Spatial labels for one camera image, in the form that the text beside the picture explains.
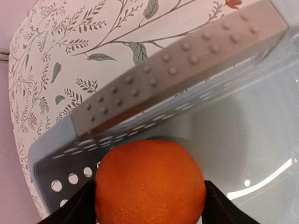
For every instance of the light blue perforated basket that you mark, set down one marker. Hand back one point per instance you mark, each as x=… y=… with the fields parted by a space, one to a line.
x=228 y=93

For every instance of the orange toy orange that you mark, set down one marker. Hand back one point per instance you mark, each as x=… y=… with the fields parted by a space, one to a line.
x=149 y=182

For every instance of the floral tablecloth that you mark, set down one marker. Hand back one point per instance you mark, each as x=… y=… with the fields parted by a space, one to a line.
x=66 y=50

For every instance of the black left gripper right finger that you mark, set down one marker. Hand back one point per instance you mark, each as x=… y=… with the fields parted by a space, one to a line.
x=220 y=210

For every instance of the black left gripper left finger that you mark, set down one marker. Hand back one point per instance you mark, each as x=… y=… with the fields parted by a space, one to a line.
x=79 y=209

